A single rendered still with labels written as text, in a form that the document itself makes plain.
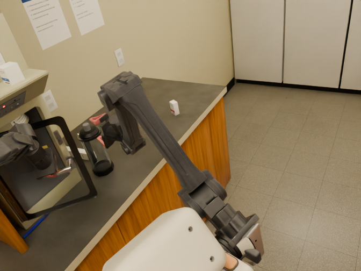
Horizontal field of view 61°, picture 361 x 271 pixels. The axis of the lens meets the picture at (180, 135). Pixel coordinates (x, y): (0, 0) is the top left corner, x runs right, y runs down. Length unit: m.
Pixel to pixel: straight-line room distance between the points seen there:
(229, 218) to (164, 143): 0.25
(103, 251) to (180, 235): 0.82
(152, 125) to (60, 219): 0.76
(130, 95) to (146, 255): 0.38
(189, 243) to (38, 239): 0.87
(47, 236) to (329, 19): 3.14
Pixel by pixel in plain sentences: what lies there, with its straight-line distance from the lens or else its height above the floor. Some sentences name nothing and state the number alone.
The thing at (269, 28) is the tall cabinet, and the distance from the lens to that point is 3.72.
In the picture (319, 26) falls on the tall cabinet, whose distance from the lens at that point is 3.60.
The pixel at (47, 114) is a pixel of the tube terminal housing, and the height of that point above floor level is 1.31.
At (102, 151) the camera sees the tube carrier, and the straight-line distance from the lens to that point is 1.44.
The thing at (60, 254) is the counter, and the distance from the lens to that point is 1.28.
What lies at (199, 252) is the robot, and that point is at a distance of 0.63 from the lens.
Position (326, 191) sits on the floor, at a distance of 2.63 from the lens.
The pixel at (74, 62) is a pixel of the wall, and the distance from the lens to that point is 1.98.
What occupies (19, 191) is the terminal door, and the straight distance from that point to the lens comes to 1.31.
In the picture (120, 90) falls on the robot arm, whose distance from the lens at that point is 0.76.
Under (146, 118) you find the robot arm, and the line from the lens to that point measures 0.76.
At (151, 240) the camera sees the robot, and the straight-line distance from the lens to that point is 0.60.
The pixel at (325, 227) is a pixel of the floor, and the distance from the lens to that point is 2.40.
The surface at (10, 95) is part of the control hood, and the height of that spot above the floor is 1.50.
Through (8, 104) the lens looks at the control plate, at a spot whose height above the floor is 1.46.
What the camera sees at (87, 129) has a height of 1.19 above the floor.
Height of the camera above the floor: 1.86
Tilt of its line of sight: 35 degrees down
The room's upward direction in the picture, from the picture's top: 11 degrees counter-clockwise
